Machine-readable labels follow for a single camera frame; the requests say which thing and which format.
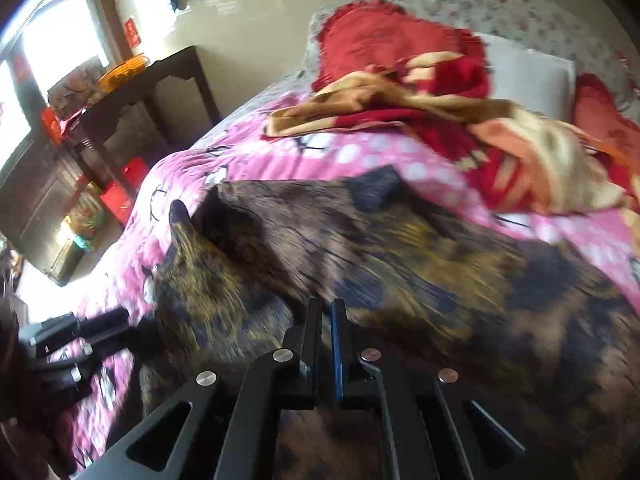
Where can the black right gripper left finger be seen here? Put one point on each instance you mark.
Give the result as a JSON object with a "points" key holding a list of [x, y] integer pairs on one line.
{"points": [[223, 422]]}

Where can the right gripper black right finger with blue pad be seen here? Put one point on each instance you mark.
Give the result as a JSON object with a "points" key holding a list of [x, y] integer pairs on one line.
{"points": [[431, 424]]}

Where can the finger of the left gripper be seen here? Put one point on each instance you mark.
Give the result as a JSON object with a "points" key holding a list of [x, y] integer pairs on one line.
{"points": [[142, 340], [100, 322]]}

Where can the dark floral patterned garment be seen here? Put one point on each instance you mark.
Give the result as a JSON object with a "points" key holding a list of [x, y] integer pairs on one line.
{"points": [[536, 324]]}

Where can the colourful printed bag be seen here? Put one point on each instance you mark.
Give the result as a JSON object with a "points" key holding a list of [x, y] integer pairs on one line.
{"points": [[84, 216]]}

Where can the red gift bag lower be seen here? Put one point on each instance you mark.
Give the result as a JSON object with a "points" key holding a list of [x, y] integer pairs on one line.
{"points": [[117, 202]]}

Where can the red gift bag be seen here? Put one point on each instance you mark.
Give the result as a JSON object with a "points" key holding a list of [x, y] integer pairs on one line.
{"points": [[117, 202], [135, 172]]}

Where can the red gift bag upper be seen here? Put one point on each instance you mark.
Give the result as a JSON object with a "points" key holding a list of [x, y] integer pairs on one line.
{"points": [[135, 172]]}

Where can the dark wooden cabinet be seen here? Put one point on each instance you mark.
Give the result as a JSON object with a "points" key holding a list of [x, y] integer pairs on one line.
{"points": [[40, 184]]}

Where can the dark wooden side table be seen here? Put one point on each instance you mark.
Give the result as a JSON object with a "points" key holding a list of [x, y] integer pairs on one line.
{"points": [[93, 127]]}

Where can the red box on table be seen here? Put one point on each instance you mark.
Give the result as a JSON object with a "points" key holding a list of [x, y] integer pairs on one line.
{"points": [[52, 125]]}

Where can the framed picture on table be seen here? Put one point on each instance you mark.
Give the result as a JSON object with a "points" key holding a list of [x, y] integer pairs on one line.
{"points": [[79, 89]]}

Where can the orange plastic basket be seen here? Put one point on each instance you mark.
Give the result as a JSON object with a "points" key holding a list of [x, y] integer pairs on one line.
{"points": [[123, 72]]}

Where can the pink penguin bedspread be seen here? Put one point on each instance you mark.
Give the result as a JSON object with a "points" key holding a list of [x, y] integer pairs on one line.
{"points": [[237, 150]]}

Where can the red tan striped blanket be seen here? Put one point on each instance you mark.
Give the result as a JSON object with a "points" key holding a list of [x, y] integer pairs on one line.
{"points": [[517, 160]]}

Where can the red heart cushion right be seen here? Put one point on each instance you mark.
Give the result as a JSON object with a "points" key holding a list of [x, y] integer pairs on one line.
{"points": [[612, 139]]}

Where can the red heart cushion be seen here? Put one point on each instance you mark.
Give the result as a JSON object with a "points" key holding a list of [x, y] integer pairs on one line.
{"points": [[612, 139], [378, 32]]}

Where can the white pillow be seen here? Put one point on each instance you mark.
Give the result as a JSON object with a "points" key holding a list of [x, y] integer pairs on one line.
{"points": [[540, 82]]}

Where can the red heart cushion left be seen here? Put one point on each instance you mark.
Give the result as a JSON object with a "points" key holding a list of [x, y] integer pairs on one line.
{"points": [[378, 32]]}

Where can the floral white bed sheet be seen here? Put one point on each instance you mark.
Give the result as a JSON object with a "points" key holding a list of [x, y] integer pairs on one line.
{"points": [[255, 50]]}

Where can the red paper wall sign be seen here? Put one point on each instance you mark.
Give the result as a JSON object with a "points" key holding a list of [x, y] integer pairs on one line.
{"points": [[132, 35]]}

